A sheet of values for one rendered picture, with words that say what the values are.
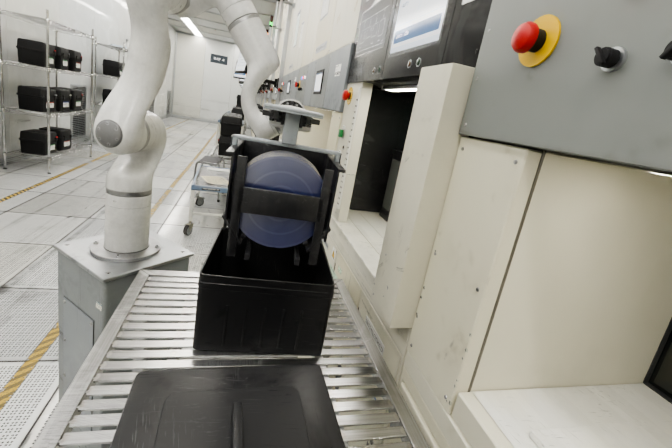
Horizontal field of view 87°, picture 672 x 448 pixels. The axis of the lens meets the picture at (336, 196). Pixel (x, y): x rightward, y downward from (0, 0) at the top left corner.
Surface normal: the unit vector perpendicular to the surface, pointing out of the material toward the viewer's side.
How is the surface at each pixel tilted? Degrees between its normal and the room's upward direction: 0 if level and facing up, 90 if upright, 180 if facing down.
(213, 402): 0
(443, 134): 90
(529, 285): 90
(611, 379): 90
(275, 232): 91
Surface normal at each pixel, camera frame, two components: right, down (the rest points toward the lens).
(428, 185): 0.24, 0.27
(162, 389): 0.18, -0.96
